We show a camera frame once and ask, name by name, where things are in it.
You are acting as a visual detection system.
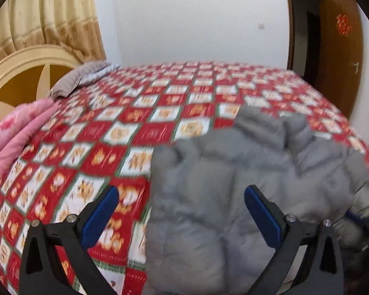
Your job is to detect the grey puffer jacket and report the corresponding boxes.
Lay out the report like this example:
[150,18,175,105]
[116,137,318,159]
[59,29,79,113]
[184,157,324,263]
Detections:
[143,106,369,294]

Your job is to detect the red patterned bed sheet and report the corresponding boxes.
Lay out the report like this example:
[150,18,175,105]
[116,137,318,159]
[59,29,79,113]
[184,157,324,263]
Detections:
[0,63,369,294]

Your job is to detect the pink folded quilt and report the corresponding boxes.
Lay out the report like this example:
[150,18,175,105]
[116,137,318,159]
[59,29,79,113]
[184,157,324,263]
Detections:
[0,99,60,178]

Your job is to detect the striped grey pillow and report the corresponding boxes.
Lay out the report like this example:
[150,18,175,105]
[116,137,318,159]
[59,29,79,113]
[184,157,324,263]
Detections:
[47,61,121,99]

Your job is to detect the brown wooden door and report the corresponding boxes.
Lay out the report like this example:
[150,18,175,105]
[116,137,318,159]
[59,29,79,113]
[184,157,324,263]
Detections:
[314,0,363,118]

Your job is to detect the cream wooden headboard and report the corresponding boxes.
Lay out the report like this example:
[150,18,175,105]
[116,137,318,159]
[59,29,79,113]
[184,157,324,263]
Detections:
[0,45,81,120]

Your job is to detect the red double happiness sticker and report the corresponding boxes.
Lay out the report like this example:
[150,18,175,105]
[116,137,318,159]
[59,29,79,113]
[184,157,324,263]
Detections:
[336,14,353,37]

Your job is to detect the beige gold curtain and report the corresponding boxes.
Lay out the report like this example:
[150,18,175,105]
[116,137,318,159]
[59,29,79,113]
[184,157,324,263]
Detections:
[0,0,107,63]

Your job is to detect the metal door handle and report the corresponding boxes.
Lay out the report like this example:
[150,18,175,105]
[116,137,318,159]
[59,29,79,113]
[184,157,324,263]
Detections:
[351,62,360,75]

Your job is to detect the dark door frame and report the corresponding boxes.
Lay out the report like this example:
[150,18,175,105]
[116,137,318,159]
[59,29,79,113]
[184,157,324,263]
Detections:
[283,0,322,79]

